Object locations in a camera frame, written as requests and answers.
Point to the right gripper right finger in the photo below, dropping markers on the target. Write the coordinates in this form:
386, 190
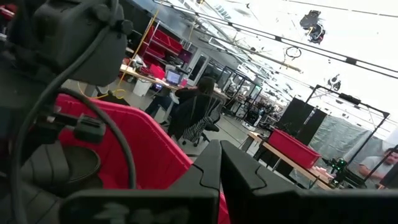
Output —
295, 208

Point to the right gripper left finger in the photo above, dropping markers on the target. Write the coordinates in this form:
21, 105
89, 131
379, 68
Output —
155, 208

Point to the red plastic bin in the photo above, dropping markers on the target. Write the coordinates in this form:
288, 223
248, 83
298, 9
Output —
149, 149

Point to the red desk bin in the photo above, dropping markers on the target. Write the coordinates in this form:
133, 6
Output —
157, 72

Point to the small robot with green light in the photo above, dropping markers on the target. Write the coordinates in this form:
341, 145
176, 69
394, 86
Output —
339, 171

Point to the long red tote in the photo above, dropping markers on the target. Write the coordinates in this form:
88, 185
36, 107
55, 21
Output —
292, 149

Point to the wooden side table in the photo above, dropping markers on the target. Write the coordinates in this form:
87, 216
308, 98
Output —
255, 135

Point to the grey tarp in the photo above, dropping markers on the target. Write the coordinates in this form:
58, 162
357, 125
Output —
342, 137

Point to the black curtain panel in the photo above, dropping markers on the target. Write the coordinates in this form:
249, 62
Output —
295, 118

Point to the person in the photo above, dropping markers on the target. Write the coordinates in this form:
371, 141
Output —
189, 115
376, 166

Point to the white boxy machine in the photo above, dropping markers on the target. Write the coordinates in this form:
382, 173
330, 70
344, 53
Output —
252, 121

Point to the black mesh office chair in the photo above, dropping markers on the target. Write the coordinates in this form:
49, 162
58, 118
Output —
212, 127

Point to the long wooden work desk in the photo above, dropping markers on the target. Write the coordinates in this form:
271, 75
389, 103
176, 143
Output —
136, 73

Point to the white trash can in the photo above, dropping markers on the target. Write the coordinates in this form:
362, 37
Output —
141, 88

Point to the pink desk cup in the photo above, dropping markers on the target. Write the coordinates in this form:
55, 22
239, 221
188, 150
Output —
184, 82

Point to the black ceiling device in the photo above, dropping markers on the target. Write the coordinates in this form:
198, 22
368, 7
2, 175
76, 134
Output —
335, 84
317, 32

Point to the open laptop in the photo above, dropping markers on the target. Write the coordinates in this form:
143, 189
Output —
173, 77

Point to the glass partition booths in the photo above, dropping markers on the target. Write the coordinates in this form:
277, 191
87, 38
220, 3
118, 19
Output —
236, 84

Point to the glass panel door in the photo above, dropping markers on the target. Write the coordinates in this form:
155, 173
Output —
198, 67

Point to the black neighbouring rig frame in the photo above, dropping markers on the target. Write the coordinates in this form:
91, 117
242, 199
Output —
349, 98

